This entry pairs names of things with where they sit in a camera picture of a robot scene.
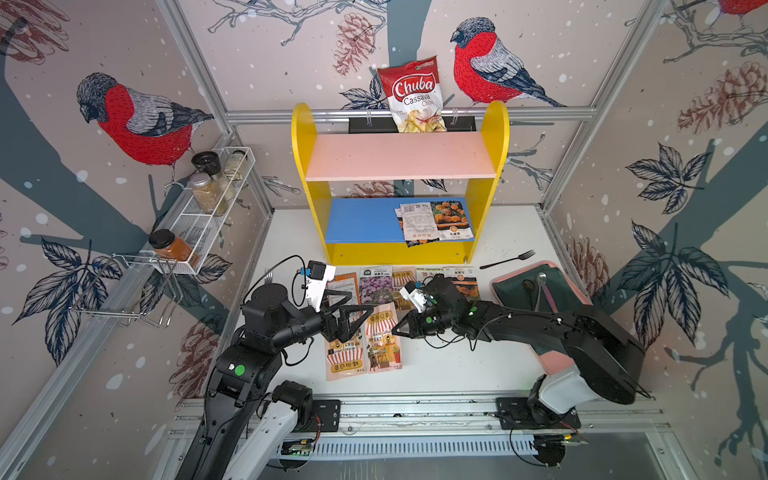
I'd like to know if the orange white seed bag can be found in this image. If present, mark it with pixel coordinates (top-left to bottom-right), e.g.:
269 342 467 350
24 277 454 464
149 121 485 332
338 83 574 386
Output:
326 272 359 305

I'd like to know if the black wall bracket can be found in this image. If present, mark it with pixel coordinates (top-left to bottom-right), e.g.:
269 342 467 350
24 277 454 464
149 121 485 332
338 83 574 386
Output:
348 116 477 134

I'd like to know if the white text seed bag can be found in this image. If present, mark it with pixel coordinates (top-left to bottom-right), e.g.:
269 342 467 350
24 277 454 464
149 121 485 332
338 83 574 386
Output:
399 202 439 242

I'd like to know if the black lid spice jar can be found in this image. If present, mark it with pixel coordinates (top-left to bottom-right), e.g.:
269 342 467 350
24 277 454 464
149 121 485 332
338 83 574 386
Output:
191 151 235 201

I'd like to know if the chrome wire hook rack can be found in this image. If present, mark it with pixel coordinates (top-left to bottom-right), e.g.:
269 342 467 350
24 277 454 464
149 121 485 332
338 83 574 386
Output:
67 251 184 329

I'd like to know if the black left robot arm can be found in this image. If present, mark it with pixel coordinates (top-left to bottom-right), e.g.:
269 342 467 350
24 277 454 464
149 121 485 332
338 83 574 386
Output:
176 283 374 479

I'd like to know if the clear spice jar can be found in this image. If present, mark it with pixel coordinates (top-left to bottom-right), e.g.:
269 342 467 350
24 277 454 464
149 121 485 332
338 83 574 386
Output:
224 149 248 181

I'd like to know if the orange flower seed bag lower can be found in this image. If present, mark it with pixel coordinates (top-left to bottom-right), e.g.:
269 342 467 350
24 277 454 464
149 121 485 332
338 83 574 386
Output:
430 200 474 241

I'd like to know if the hidden orange flower seed bag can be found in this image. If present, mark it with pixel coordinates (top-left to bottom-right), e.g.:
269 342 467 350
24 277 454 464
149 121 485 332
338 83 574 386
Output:
405 237 440 248

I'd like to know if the market stall seed bag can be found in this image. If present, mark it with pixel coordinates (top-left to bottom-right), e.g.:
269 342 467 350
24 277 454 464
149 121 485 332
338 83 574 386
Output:
392 266 416 311

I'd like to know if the red Chuba chips bag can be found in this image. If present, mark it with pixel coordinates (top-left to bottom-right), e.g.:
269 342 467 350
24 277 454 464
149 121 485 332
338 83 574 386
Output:
377 56 446 133

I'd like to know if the yellow two-tier shelf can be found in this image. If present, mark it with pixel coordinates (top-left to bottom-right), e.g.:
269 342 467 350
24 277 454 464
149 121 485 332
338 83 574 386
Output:
291 100 513 270

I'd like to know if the blue flower seed bag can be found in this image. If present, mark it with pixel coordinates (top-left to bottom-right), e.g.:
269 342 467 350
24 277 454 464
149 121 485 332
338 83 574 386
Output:
416 267 444 285

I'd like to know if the silver lid spice jar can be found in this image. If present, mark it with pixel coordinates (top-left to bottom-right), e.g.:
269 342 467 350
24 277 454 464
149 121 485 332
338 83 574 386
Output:
189 172 228 217

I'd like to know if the black plastic fork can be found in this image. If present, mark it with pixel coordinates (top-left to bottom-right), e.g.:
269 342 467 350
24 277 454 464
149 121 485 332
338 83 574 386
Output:
479 250 535 270

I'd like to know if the pink tray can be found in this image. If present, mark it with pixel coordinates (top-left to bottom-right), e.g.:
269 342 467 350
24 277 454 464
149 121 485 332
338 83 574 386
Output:
489 260 601 376

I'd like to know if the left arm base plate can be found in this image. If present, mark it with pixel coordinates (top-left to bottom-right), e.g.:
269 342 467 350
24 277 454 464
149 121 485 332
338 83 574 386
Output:
294 399 341 434

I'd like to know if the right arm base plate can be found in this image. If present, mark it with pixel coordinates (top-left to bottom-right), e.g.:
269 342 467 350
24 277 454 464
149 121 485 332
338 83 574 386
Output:
495 397 581 430

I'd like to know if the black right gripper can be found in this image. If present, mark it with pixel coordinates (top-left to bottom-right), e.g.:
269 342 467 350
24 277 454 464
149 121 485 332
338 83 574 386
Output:
388 310 456 342

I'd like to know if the orange sauce jar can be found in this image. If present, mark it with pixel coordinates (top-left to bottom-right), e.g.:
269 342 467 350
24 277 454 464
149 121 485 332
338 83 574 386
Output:
148 229 199 267

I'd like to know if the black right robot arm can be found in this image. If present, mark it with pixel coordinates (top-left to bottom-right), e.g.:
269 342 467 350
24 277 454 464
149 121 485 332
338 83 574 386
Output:
392 275 645 423

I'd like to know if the purple flower seed bag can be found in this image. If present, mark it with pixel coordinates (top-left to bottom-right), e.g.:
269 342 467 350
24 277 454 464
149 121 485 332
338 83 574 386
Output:
359 266 394 305

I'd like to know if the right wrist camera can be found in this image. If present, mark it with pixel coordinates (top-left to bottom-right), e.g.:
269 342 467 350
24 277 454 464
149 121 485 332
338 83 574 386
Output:
399 281 429 313

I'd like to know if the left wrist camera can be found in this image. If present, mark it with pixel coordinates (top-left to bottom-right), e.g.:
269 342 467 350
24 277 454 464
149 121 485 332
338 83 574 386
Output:
302 260 336 312

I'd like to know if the orange flower seed bag top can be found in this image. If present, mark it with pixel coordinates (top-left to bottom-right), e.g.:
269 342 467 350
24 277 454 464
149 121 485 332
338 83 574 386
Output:
443 266 480 300

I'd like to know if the white wire spice rack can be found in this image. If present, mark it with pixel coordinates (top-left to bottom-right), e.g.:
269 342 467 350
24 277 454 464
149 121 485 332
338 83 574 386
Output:
143 146 255 277

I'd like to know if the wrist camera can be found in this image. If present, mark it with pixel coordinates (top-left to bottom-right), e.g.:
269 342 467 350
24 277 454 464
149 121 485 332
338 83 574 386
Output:
302 260 336 312
399 281 429 313

